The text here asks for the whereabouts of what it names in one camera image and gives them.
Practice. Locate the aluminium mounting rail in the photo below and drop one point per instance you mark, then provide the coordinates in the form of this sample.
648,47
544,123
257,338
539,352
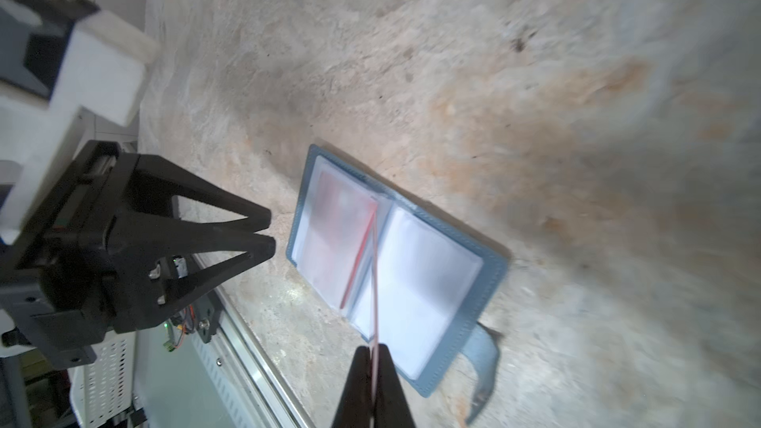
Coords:
245,376

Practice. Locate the red vip card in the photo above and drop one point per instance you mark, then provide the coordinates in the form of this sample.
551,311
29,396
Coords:
338,229
375,285

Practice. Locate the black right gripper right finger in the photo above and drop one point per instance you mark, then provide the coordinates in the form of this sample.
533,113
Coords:
391,407

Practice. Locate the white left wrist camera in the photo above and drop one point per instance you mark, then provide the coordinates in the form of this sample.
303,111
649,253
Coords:
60,60

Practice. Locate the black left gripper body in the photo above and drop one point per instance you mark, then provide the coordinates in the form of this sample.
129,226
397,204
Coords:
62,282

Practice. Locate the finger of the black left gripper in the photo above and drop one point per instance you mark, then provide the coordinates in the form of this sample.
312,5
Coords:
162,267
157,181

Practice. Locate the left green circuit board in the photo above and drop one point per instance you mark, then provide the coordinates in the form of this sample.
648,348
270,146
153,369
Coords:
182,325

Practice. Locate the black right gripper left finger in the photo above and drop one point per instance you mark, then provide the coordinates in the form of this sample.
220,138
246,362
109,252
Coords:
355,408

